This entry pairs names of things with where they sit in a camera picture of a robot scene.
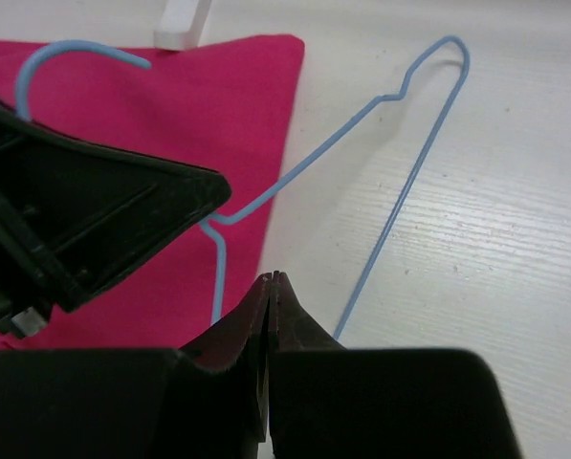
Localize light blue wire hanger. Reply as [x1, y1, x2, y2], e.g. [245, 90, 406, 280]
[14, 35, 471, 339]

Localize pink trousers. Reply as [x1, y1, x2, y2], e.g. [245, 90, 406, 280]
[0, 34, 305, 350]

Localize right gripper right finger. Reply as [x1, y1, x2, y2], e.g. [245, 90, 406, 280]
[269, 273, 347, 458]

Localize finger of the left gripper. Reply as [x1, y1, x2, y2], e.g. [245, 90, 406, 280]
[0, 100, 231, 338]

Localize white clothes rack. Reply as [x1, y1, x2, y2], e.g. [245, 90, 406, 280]
[153, 0, 212, 52]

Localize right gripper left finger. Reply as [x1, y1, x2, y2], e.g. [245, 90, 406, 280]
[177, 274, 271, 458]

